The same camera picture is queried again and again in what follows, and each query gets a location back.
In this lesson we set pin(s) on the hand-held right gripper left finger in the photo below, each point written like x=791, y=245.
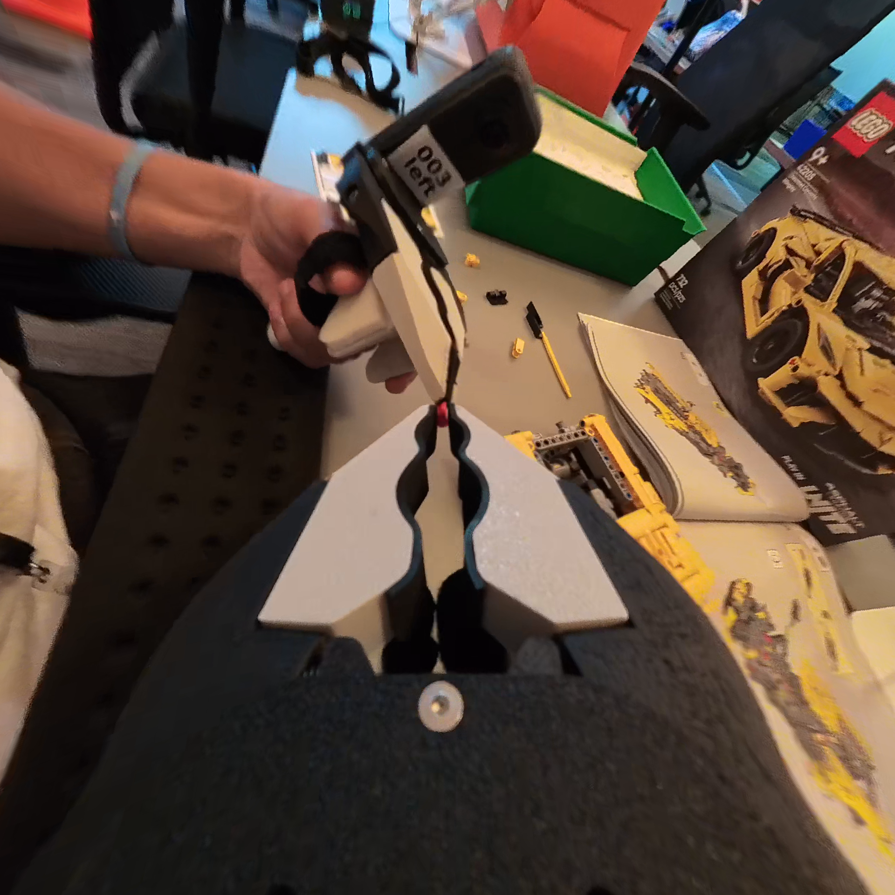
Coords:
x=342, y=545

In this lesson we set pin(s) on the person's left hand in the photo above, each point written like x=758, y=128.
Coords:
x=273, y=245

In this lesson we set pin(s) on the orange felt bag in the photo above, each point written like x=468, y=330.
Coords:
x=580, y=49

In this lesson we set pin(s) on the yellow thin toy rod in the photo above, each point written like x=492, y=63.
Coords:
x=557, y=367

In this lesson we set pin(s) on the yellow toy brick car model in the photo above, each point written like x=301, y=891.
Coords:
x=657, y=531

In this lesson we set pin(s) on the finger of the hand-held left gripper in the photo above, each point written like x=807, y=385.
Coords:
x=412, y=307
x=451, y=314

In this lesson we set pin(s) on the black toy brick panel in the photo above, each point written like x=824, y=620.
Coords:
x=535, y=318

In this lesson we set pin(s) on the person's left forearm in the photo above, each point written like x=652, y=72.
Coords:
x=196, y=203

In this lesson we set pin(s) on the red toy brick pin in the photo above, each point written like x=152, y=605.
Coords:
x=443, y=416

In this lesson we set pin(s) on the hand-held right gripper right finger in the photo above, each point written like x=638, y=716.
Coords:
x=545, y=545

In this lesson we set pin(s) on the colourful sticker sheet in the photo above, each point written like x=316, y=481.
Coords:
x=325, y=175

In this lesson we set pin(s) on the blue wristband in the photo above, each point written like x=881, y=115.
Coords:
x=126, y=203

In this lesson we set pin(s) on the small black toy robot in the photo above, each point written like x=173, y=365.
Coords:
x=349, y=42

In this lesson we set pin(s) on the open instruction booklet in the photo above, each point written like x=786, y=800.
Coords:
x=699, y=419

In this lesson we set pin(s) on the toy car set box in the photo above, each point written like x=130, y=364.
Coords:
x=804, y=314

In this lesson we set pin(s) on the black dimpled chair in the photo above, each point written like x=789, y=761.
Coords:
x=210, y=454

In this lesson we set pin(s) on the white paper stack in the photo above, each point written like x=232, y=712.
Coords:
x=594, y=154

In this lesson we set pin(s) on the green storage bin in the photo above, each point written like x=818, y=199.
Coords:
x=559, y=217

